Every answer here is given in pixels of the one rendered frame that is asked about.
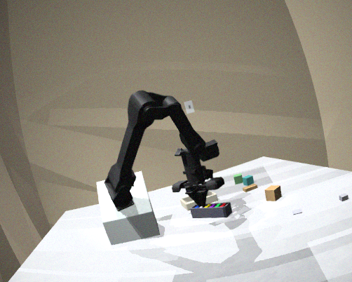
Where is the small cyan block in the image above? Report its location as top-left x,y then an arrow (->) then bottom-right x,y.
243,175 -> 254,186

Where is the brown cube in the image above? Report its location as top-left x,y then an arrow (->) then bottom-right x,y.
264,185 -> 282,201

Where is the beige square tray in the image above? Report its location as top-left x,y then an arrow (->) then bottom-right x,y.
180,191 -> 218,211

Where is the small orange block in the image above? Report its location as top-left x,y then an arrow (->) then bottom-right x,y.
243,184 -> 258,192

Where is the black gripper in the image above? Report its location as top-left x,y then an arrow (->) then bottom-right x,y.
172,164 -> 224,208

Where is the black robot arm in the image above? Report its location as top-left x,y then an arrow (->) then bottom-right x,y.
104,90 -> 219,211

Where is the small green cube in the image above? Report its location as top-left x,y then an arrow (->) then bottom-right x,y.
233,174 -> 243,184

